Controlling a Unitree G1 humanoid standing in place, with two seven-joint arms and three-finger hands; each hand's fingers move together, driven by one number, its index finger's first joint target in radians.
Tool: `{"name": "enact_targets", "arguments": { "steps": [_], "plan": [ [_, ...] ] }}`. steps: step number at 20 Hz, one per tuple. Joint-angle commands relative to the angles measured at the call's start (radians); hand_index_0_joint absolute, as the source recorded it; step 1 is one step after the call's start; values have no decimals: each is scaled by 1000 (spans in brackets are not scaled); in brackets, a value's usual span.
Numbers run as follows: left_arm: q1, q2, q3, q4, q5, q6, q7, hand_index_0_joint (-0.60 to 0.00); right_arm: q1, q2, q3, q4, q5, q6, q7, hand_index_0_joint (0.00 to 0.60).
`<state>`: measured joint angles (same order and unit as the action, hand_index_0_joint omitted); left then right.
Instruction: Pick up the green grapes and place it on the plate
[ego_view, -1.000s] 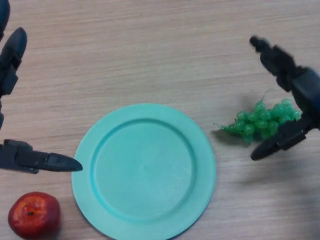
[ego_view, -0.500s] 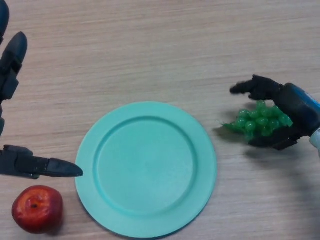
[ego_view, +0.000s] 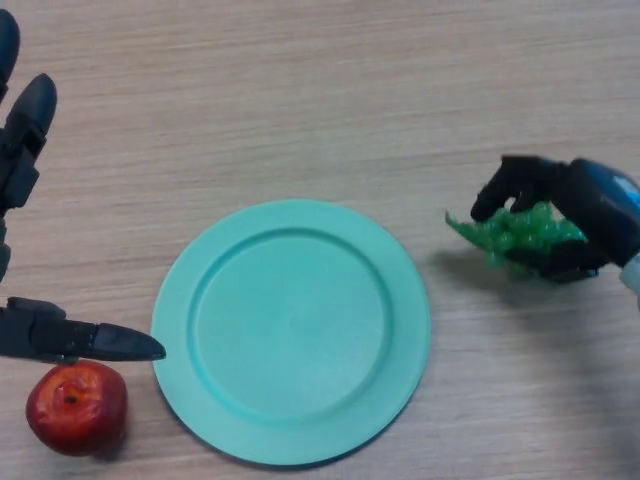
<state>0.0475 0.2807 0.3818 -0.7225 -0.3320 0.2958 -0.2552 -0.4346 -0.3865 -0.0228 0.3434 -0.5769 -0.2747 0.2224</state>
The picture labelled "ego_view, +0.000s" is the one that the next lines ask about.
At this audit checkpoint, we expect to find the green grape bunch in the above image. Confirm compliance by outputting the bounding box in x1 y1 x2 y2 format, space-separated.
444 202 589 276

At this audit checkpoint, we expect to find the teal round plate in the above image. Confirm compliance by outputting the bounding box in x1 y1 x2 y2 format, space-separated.
150 199 432 468

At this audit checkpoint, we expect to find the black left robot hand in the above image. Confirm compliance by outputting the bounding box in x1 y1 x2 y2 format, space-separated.
0 9 167 365

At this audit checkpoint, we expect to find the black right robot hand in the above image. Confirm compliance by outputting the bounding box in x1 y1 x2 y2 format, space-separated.
469 154 640 284

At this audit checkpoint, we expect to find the red apple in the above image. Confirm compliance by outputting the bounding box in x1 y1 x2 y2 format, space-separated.
25 360 129 457

